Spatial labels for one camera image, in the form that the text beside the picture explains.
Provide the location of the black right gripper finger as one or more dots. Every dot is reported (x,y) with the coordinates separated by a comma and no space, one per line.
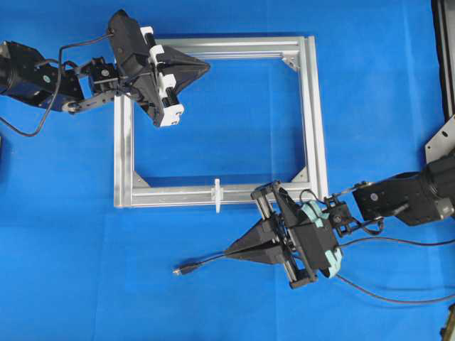
(264,234)
(264,254)

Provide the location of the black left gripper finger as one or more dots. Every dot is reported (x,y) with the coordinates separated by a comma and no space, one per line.
(185,75)
(172,59)

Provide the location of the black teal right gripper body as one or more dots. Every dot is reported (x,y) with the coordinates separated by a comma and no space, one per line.
(306,232)

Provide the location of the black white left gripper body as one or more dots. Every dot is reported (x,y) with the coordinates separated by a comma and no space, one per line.
(155,90)

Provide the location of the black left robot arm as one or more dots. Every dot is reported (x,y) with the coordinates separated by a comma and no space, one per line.
(28,77)

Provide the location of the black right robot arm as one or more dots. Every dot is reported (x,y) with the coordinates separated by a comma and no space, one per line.
(414,198)

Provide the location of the yellowish object bottom right corner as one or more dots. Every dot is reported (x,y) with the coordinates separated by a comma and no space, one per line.
(447,332)

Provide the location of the black metal stand right edge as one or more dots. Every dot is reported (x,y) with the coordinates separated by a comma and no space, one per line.
(443,18)

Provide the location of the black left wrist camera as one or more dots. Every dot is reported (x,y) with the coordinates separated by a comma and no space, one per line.
(127,43)

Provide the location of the aluminium extrusion frame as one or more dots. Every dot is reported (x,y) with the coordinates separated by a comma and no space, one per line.
(254,117)

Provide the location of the grey metal bracket plate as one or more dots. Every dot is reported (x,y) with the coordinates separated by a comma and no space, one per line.
(442,143)

